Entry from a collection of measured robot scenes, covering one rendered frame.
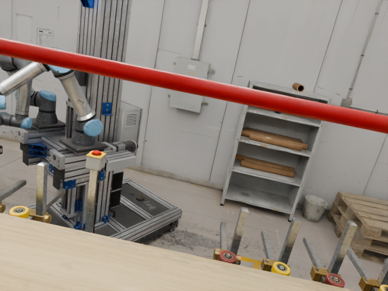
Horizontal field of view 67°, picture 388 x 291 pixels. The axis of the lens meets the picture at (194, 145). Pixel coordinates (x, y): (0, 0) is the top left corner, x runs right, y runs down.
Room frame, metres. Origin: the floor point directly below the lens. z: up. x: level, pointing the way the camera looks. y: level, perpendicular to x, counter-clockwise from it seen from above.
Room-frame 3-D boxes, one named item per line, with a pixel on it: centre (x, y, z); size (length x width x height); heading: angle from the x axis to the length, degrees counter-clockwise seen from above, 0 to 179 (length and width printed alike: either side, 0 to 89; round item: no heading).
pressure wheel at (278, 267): (1.14, -0.50, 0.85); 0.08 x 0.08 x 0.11
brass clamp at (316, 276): (1.25, -0.78, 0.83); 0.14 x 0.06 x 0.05; 88
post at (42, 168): (1.29, 0.70, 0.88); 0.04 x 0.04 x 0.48; 88
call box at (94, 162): (1.28, 0.44, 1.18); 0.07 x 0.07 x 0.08; 88
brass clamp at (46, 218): (1.29, 0.72, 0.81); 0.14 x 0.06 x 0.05; 88
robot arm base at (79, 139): (1.85, 0.74, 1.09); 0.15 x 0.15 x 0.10
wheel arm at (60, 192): (1.37, 0.74, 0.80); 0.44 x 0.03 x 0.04; 178
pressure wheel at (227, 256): (1.15, -0.25, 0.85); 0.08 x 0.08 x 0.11
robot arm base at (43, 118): (2.13, 1.14, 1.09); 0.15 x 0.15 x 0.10
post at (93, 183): (1.28, 0.44, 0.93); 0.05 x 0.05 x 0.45; 88
